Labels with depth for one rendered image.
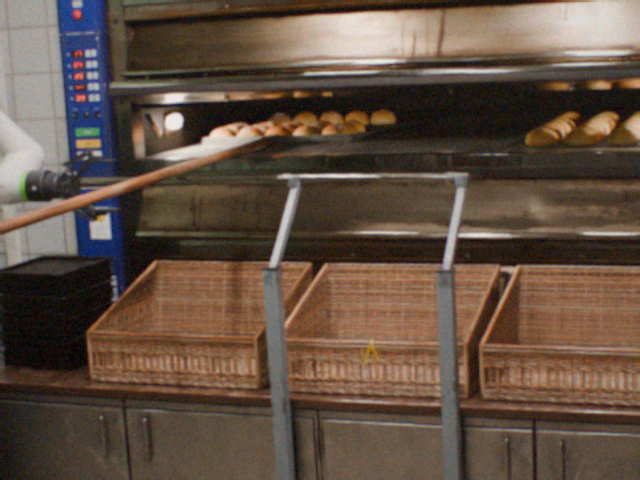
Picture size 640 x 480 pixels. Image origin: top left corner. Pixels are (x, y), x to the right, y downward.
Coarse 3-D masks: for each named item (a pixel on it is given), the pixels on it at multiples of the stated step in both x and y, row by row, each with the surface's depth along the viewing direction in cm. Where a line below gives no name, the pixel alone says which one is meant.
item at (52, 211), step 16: (256, 144) 438; (192, 160) 395; (208, 160) 403; (144, 176) 366; (160, 176) 373; (96, 192) 340; (112, 192) 347; (48, 208) 318; (64, 208) 324; (0, 224) 299; (16, 224) 304
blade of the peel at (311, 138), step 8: (224, 136) 463; (232, 136) 462; (240, 136) 461; (248, 136) 460; (256, 136) 459; (280, 136) 456; (288, 136) 455; (296, 136) 454; (304, 136) 453; (312, 136) 452; (320, 136) 451; (328, 136) 450; (336, 136) 449; (344, 136) 448; (352, 136) 449; (360, 136) 457; (208, 144) 466; (216, 144) 465; (224, 144) 464; (232, 144) 463; (240, 144) 462
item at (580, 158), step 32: (160, 160) 429; (224, 160) 422; (256, 160) 418; (288, 160) 414; (320, 160) 410; (352, 160) 407; (384, 160) 403; (416, 160) 400; (448, 160) 397; (480, 160) 393; (512, 160) 390; (544, 160) 387; (576, 160) 383; (608, 160) 380
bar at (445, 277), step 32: (288, 224) 367; (448, 256) 345; (448, 288) 341; (448, 320) 342; (448, 352) 344; (288, 384) 365; (448, 384) 345; (288, 416) 365; (448, 416) 347; (288, 448) 365; (448, 448) 349
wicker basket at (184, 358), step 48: (144, 288) 426; (192, 288) 428; (240, 288) 422; (288, 288) 417; (96, 336) 392; (144, 336) 386; (192, 336) 381; (240, 336) 421; (192, 384) 383; (240, 384) 378
